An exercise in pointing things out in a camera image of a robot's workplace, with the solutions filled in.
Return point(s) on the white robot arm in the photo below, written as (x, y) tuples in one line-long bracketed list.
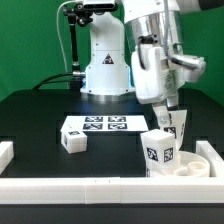
[(139, 42)]

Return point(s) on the overhead camera bar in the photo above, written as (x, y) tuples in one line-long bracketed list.
[(99, 4)]

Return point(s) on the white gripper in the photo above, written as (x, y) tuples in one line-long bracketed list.
[(155, 80)]

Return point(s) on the white sheet with tags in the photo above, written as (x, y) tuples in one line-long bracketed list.
[(106, 123)]

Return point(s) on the white front fence rail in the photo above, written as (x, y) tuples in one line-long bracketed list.
[(111, 190)]

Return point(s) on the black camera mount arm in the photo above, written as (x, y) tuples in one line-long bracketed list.
[(76, 16)]

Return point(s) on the white left fence block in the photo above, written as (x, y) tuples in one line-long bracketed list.
[(6, 154)]

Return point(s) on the white round stool seat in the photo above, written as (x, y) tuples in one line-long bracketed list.
[(184, 164)]

